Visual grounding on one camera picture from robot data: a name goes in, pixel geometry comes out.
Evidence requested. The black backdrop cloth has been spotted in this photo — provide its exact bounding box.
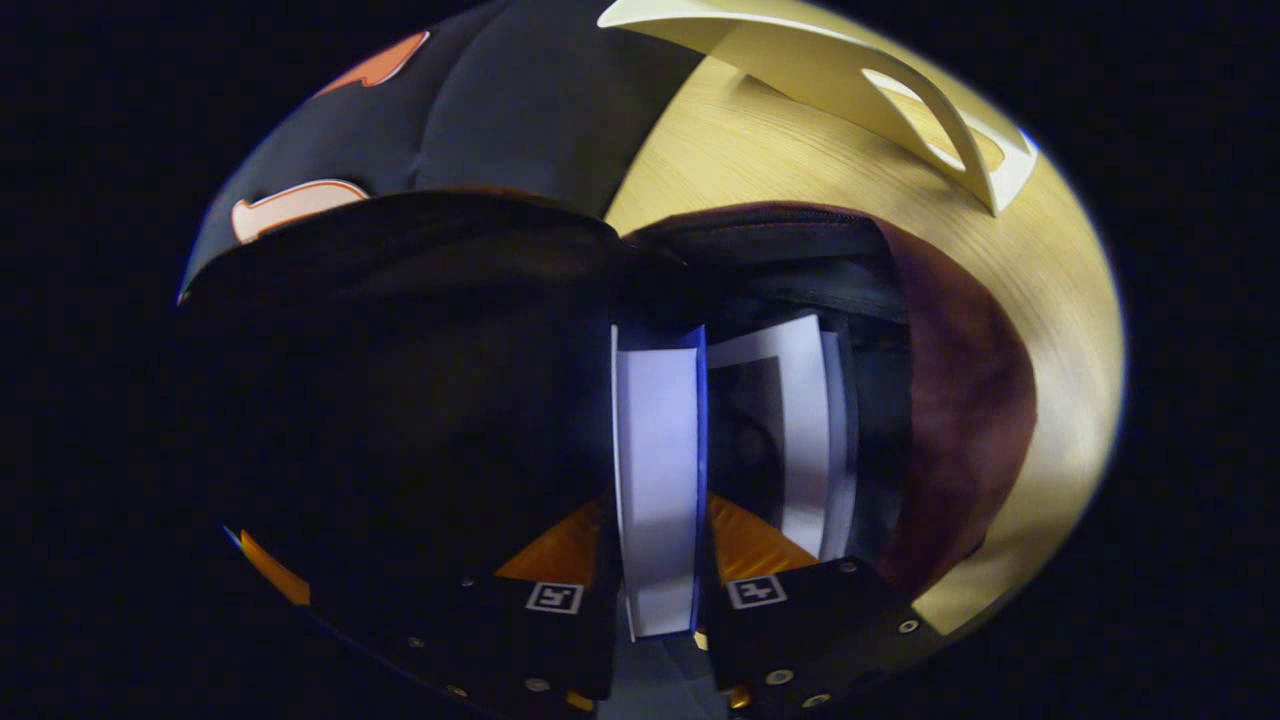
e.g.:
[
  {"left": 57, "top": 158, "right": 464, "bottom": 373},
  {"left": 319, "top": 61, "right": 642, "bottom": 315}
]
[{"left": 178, "top": 0, "right": 706, "bottom": 301}]

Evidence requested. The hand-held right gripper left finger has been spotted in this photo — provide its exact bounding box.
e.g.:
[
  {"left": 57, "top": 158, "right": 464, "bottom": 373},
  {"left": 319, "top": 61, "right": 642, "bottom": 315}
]
[{"left": 378, "top": 495, "right": 623, "bottom": 716}]

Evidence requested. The dark blue cover book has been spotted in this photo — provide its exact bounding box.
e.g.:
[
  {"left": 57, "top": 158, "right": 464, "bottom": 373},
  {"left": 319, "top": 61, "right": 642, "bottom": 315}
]
[{"left": 610, "top": 322, "right": 711, "bottom": 641}]

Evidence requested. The red schoolbag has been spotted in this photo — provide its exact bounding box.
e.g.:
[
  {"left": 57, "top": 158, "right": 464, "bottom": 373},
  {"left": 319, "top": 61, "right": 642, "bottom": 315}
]
[{"left": 180, "top": 188, "right": 1041, "bottom": 641}]

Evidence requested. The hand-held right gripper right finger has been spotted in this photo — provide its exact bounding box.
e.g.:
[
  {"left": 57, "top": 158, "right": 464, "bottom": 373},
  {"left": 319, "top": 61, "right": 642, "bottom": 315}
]
[{"left": 700, "top": 492, "right": 943, "bottom": 713}]

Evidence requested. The white bookshelf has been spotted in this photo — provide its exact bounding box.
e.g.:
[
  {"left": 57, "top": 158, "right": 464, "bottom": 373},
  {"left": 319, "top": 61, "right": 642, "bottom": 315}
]
[{"left": 597, "top": 0, "right": 1041, "bottom": 219}]

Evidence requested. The white spine book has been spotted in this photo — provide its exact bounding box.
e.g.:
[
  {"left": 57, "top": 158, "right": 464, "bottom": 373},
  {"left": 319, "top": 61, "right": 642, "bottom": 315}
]
[{"left": 706, "top": 314, "right": 856, "bottom": 563}]

